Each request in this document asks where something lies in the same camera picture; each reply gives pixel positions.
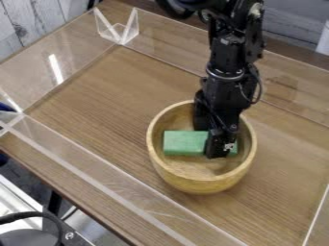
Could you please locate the black metal base plate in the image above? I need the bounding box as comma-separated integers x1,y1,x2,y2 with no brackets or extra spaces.
0,217,96,246

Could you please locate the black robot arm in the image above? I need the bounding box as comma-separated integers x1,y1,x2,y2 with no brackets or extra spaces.
153,0,266,159

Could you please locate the green rectangular block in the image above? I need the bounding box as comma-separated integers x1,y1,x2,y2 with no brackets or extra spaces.
161,129,239,158

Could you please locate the clear acrylic front barrier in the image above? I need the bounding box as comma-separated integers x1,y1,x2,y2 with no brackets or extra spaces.
0,92,248,246

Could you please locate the brown wooden bowl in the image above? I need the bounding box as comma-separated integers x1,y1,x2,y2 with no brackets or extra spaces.
147,100,256,194

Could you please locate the clear acrylic corner bracket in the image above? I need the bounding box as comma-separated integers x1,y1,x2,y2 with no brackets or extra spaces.
92,8,139,45

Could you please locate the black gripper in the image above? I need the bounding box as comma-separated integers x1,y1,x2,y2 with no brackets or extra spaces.
192,65,259,159

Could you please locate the black table leg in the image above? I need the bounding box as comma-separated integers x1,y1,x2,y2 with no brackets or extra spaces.
48,191,62,215

